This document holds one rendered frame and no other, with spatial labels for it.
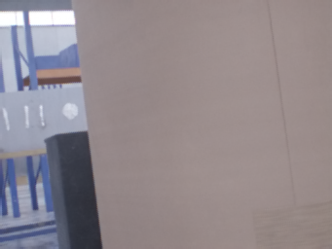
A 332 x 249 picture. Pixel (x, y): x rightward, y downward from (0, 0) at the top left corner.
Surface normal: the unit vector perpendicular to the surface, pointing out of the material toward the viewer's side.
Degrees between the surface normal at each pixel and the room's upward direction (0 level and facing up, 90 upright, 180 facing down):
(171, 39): 90
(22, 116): 90
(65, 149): 90
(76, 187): 90
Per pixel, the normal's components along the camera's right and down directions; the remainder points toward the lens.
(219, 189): -0.44, 0.04
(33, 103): 0.45, -0.08
